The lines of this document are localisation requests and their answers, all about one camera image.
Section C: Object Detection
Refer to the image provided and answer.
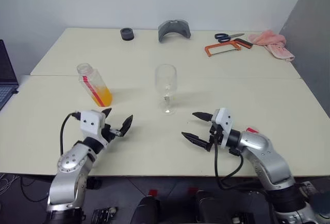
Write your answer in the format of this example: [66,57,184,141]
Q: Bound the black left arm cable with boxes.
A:
[59,111,81,155]

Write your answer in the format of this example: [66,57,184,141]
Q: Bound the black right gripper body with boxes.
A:
[206,122,223,153]

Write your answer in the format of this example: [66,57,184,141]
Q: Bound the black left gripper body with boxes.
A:
[101,123,122,143]

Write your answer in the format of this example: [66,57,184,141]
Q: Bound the pink cloth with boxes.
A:
[247,29,296,63]

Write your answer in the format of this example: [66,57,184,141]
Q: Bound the clear bottle with orange juice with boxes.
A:
[76,63,113,107]

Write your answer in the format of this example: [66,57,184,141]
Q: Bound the dark laptop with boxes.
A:
[0,39,20,111]

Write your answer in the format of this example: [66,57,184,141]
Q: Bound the white floor cables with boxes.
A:
[0,174,17,196]

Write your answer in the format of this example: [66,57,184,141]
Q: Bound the grey partition panel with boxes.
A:
[277,0,330,122]

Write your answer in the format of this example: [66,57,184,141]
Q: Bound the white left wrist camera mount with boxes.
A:
[79,110,110,149]

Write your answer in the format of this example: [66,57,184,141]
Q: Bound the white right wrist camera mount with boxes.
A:
[211,107,235,149]

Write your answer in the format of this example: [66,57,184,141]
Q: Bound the dark rounded shape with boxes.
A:
[194,189,233,224]
[128,195,161,224]

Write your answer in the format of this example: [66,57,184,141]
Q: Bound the blue handled scissors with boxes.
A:
[214,32,245,43]

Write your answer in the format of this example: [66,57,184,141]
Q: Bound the orange and black hacksaw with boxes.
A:
[204,38,254,58]

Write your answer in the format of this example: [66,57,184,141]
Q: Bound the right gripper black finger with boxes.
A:
[181,131,211,152]
[192,111,213,122]

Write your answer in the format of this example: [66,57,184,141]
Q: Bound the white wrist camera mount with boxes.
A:
[211,107,235,149]
[79,110,110,149]

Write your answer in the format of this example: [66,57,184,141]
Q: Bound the clear wine glass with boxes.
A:
[154,64,178,116]

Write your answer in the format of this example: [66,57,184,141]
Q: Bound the grey curved plastic part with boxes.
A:
[157,19,192,43]

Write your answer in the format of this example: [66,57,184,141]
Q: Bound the black floor cable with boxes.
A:
[20,176,52,204]

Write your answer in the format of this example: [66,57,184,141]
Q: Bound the small black box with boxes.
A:
[92,206,119,224]

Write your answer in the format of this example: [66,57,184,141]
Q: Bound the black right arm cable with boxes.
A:
[212,133,271,199]

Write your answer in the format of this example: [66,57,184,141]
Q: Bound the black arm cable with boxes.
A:
[212,133,271,199]
[59,111,81,155]

